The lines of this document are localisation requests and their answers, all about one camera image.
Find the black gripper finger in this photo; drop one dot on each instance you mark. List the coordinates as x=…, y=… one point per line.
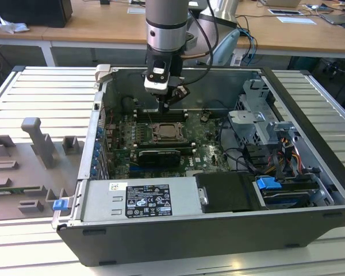
x=179, y=92
x=161, y=103

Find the silver CPU plate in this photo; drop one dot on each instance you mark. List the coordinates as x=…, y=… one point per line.
x=166, y=130

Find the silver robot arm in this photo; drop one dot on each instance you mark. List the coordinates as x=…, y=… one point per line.
x=165, y=26

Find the black RAM slot row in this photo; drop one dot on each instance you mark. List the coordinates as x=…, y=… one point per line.
x=175, y=116
x=187, y=145

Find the CPU socket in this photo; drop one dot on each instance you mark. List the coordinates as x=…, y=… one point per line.
x=153, y=135

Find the pale blue teach pendant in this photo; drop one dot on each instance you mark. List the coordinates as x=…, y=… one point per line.
x=227, y=47

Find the black graphics card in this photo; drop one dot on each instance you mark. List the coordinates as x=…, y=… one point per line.
x=159, y=157

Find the grey case release latch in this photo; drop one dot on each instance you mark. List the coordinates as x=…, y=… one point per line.
x=103, y=73

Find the green motherboard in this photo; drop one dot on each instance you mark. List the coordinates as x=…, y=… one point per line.
x=207, y=155

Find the metal drive cage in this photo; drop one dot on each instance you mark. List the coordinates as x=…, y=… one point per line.
x=256, y=120

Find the wooden desk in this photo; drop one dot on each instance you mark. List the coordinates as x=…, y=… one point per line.
x=74, y=28

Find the black plastic shroud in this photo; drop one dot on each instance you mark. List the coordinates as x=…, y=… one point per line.
x=227, y=192

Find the grey power supply unit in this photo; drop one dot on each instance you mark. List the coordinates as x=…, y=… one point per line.
x=97, y=201

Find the blue disk carrier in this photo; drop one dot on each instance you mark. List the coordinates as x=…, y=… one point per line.
x=268, y=183

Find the white paper sheet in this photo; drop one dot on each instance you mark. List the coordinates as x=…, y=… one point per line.
x=296, y=20

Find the black open PC case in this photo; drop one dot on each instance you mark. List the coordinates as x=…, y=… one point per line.
x=189, y=238

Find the blue case latch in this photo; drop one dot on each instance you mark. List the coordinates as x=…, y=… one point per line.
x=60, y=204

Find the grey parts rack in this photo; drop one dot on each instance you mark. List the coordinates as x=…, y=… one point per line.
x=23, y=169

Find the black box on desk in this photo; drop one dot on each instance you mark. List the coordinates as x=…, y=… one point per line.
x=31, y=11

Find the crumpled white paper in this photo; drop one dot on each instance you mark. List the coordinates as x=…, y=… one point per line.
x=13, y=26

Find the grey laptop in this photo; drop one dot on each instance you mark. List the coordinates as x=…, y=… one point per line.
x=339, y=18

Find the green RAM stick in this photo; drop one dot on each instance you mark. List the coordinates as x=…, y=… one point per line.
x=14, y=190

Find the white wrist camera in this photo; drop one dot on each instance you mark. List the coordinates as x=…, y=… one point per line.
x=156, y=83

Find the small grey wrist camera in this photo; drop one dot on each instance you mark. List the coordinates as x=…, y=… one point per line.
x=191, y=41

